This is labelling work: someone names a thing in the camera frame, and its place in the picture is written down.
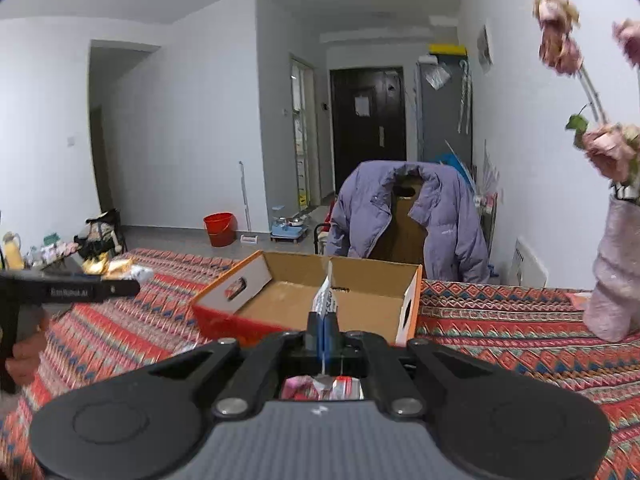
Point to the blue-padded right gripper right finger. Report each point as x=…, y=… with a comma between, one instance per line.
x=331, y=333

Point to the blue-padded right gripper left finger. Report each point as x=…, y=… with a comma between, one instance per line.
x=314, y=333

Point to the white blue snack packet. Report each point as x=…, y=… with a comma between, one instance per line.
x=325, y=302

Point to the plate of yellow snacks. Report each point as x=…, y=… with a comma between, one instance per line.
x=117, y=269

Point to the person's left hand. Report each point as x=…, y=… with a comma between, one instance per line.
x=25, y=361

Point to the yellow bottle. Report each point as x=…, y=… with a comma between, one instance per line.
x=12, y=251

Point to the red cardboard box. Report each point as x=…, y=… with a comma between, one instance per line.
x=272, y=292

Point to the black bag on floor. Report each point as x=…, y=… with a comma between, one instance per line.
x=101, y=235

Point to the blue tray with dishes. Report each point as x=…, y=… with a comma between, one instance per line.
x=287, y=229

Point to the brown wooden chair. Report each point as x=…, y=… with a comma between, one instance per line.
x=404, y=238

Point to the red plastic bucket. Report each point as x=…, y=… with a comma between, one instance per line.
x=221, y=228

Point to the purple puffer jacket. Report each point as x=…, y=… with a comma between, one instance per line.
x=454, y=248

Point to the colourful patterned tablecloth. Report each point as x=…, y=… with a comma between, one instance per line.
x=536, y=332

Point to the dark entrance door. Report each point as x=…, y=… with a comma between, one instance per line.
x=368, y=117

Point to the grey cabinet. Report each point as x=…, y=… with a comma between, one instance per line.
x=444, y=99

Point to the pink textured vase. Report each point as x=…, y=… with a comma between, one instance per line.
x=612, y=311

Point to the yellow box on cabinet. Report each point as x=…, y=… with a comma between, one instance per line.
x=447, y=49

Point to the dried pink flowers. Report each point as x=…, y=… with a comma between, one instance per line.
x=612, y=147

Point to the mop with white handle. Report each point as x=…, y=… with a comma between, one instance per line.
x=248, y=237

